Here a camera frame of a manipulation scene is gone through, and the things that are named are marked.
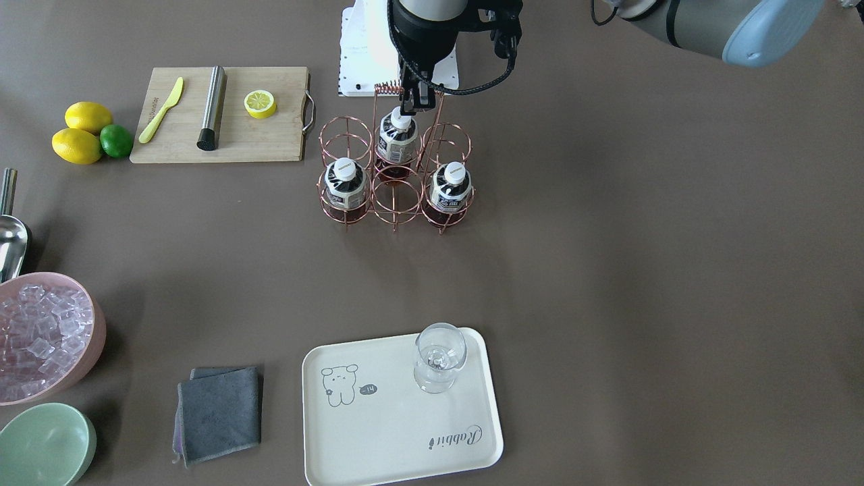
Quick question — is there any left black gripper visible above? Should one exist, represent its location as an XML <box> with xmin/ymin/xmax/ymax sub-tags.
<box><xmin>392</xmin><ymin>1</ymin><xmax>522</xmax><ymax>116</ymax></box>

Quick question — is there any copper wire bottle basket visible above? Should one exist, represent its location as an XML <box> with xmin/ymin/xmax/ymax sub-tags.
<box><xmin>316</xmin><ymin>110</ymin><xmax>476</xmax><ymax>234</ymax></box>

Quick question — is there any tea bottle white cap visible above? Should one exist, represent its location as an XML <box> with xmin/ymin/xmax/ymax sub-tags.
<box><xmin>324</xmin><ymin>157</ymin><xmax>368</xmax><ymax>224</ymax></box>

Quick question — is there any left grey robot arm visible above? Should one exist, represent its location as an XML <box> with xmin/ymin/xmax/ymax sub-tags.
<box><xmin>385</xmin><ymin>1</ymin><xmax>824</xmax><ymax>115</ymax></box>

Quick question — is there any half lemon slice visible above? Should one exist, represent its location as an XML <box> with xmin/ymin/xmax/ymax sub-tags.
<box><xmin>243</xmin><ymin>89</ymin><xmax>277</xmax><ymax>119</ymax></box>

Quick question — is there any bamboo cutting board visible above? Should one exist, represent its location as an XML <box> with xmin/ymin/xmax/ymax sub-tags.
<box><xmin>130</xmin><ymin>67</ymin><xmax>311</xmax><ymax>164</ymax></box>

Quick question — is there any steel cylinder muddler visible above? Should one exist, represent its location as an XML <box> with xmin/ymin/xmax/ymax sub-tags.
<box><xmin>196</xmin><ymin>65</ymin><xmax>227</xmax><ymax>151</ymax></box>

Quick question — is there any clear stemless glass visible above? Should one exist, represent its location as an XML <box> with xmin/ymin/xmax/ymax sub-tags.
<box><xmin>414</xmin><ymin>322</ymin><xmax>467</xmax><ymax>394</ymax></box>

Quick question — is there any yellow plastic knife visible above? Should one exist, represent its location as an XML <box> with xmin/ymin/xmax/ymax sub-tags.
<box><xmin>138</xmin><ymin>77</ymin><xmax>184</xmax><ymax>144</ymax></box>

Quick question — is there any green lime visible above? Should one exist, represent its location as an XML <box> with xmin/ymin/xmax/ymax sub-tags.
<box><xmin>99</xmin><ymin>124</ymin><xmax>134</xmax><ymax>158</ymax></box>

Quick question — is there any cream rabbit tray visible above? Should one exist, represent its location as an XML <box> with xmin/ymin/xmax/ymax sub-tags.
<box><xmin>302</xmin><ymin>328</ymin><xmax>505</xmax><ymax>485</ymax></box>

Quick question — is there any upper yellow lemon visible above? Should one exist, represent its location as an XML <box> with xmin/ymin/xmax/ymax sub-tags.
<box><xmin>64</xmin><ymin>101</ymin><xmax>113</xmax><ymax>136</ymax></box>

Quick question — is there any yellow lemon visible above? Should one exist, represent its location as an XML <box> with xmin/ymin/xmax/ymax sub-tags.
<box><xmin>64</xmin><ymin>101</ymin><xmax>113</xmax><ymax>136</ymax></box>
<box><xmin>51</xmin><ymin>128</ymin><xmax>103</xmax><ymax>164</ymax></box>

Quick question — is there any lower yellow lemon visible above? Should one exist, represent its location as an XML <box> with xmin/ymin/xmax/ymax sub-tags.
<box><xmin>51</xmin><ymin>128</ymin><xmax>103</xmax><ymax>164</ymax></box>

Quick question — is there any grey folded cloth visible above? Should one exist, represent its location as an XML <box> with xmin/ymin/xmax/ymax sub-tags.
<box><xmin>172</xmin><ymin>367</ymin><xmax>263</xmax><ymax>468</ymax></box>

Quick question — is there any steel ice scoop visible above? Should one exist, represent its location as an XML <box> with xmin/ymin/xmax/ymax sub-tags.
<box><xmin>1</xmin><ymin>168</ymin><xmax>30</xmax><ymax>283</ymax></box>

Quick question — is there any pink bowl of ice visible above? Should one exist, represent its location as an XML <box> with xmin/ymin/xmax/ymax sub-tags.
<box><xmin>1</xmin><ymin>273</ymin><xmax>106</xmax><ymax>406</ymax></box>

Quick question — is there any green empty bowl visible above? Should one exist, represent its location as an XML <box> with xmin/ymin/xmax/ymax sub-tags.
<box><xmin>1</xmin><ymin>402</ymin><xmax>98</xmax><ymax>485</ymax></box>

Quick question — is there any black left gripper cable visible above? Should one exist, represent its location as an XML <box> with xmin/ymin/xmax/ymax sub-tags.
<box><xmin>387</xmin><ymin>0</ymin><xmax>519</xmax><ymax>96</ymax></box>

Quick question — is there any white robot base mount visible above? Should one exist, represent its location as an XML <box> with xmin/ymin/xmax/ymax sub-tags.
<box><xmin>337</xmin><ymin>1</ymin><xmax>467</xmax><ymax>97</ymax></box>

